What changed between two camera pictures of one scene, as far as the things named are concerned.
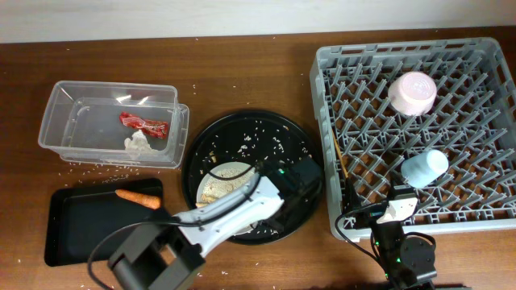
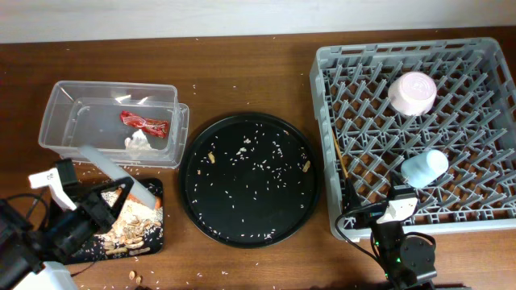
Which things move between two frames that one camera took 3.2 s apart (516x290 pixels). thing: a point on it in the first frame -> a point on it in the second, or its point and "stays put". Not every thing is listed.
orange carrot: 151,202 stays put
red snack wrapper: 153,127 stays put
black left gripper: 285,219 -> 95,208
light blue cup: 422,169 stays put
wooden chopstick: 337,141 stays put
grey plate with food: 223,180 -> 114,171
